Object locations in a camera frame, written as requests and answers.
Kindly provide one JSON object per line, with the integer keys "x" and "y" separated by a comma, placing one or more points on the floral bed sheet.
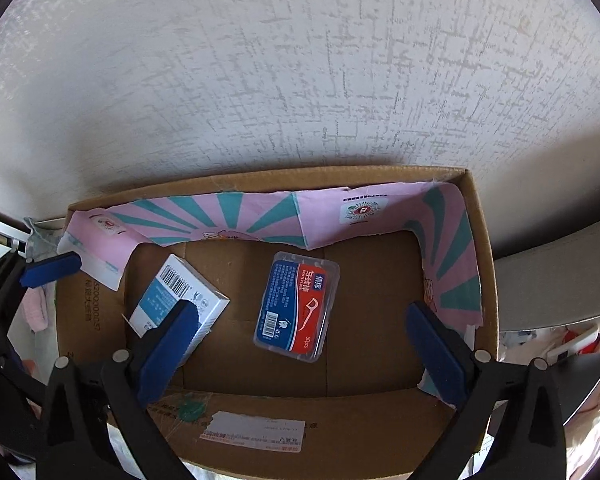
{"x": 42, "y": 350}

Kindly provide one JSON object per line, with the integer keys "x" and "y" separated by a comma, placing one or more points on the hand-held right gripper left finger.
{"x": 172, "y": 350}

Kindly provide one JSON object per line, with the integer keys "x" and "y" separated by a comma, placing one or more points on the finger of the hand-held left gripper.
{"x": 50, "y": 269}

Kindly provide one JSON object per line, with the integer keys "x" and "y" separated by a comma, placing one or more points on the blue and red floss case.
{"x": 295, "y": 305}

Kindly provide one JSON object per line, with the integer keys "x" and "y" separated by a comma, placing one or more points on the grey furniture panel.
{"x": 555, "y": 280}

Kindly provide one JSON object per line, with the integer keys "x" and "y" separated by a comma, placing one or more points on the pink striped paper liner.
{"x": 260, "y": 215}

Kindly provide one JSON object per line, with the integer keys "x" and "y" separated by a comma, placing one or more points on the dark grey panel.
{"x": 585, "y": 385}

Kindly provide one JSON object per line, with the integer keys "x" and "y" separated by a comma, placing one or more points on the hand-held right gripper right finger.
{"x": 437, "y": 355}

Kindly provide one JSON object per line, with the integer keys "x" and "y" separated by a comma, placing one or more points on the brown cardboard box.
{"x": 360, "y": 310}

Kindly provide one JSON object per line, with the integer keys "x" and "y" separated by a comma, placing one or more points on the white and red item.
{"x": 577, "y": 342}

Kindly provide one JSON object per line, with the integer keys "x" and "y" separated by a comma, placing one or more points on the white and blue carton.
{"x": 180, "y": 280}

